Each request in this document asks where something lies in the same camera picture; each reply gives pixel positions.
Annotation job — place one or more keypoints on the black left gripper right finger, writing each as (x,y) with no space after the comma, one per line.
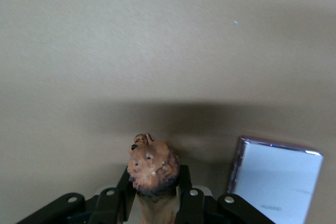
(199,208)

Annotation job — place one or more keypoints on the lilac phone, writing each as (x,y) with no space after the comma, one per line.
(278,179)

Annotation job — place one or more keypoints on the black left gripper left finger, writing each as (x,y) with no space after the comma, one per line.
(110,208)

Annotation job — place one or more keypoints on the brown lion statue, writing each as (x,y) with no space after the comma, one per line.
(155,171)

